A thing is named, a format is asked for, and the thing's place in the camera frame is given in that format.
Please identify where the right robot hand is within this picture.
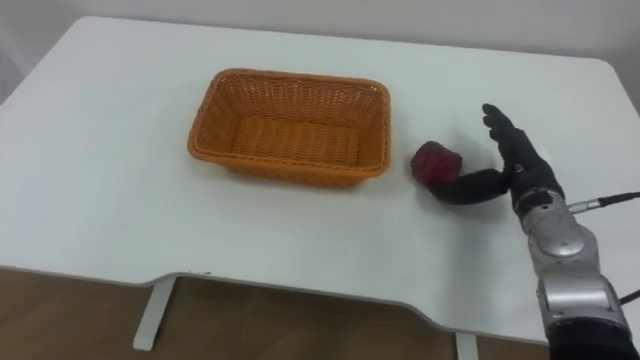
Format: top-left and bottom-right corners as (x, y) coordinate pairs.
(430, 103), (566, 212)

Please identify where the red strawberry soft toy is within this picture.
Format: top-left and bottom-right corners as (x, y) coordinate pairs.
(410, 140), (464, 189)

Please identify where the orange woven basket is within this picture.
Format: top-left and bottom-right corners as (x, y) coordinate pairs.
(187, 67), (392, 189)

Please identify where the white desk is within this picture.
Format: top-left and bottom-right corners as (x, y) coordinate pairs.
(0, 15), (640, 360)

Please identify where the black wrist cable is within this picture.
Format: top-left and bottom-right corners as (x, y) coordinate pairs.
(567, 191), (640, 307)

